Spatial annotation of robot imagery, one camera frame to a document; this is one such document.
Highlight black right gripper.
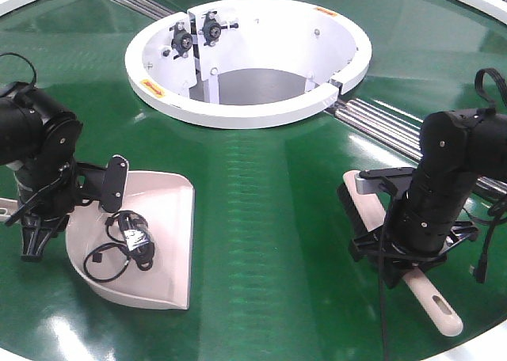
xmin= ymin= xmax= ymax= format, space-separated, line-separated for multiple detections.
xmin=349 ymin=167 xmax=478 ymax=289

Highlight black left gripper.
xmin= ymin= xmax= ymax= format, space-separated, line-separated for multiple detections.
xmin=4 ymin=154 xmax=129 ymax=261

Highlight pink hand brush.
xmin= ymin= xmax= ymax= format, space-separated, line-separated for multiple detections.
xmin=343 ymin=170 xmax=463 ymax=336

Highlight small black cable coil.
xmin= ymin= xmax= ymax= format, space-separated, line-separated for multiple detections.
xmin=82 ymin=242 xmax=132 ymax=283

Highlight pink plastic dustpan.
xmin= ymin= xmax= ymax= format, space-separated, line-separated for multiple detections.
xmin=0 ymin=170 xmax=196 ymax=311

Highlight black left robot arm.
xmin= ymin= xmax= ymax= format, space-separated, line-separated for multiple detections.
xmin=1 ymin=82 xmax=128 ymax=262

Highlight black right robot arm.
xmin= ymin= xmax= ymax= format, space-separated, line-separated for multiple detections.
xmin=349 ymin=108 xmax=506 ymax=287

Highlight green conveyor belt surface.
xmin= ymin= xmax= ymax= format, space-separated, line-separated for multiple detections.
xmin=1 ymin=0 xmax=506 ymax=360

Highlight right chrome roller bars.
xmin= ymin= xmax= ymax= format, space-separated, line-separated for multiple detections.
xmin=325 ymin=97 xmax=507 ymax=203

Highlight orange warning sticker front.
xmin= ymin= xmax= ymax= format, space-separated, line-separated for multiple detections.
xmin=140 ymin=78 xmax=166 ymax=99

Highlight orange warning sticker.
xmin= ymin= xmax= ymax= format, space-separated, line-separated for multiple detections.
xmin=314 ymin=6 xmax=338 ymax=17
xmin=140 ymin=78 xmax=166 ymax=99

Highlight orange warning sticker back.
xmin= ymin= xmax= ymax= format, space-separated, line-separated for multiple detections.
xmin=314 ymin=6 xmax=338 ymax=17

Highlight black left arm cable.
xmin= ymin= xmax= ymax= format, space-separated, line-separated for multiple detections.
xmin=0 ymin=51 xmax=38 ymax=89

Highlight left black bearing mount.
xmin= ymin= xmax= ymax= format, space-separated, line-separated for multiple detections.
xmin=171 ymin=21 xmax=193 ymax=59

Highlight black bearing mount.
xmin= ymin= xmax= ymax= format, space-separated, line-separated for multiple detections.
xmin=171 ymin=21 xmax=193 ymax=59
xmin=201 ymin=11 xmax=239 ymax=47

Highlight white central hub ring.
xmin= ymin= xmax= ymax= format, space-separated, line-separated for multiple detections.
xmin=124 ymin=0 xmax=373 ymax=131

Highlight right black bearing mount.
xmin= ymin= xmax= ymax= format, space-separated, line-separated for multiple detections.
xmin=201 ymin=11 xmax=239 ymax=47

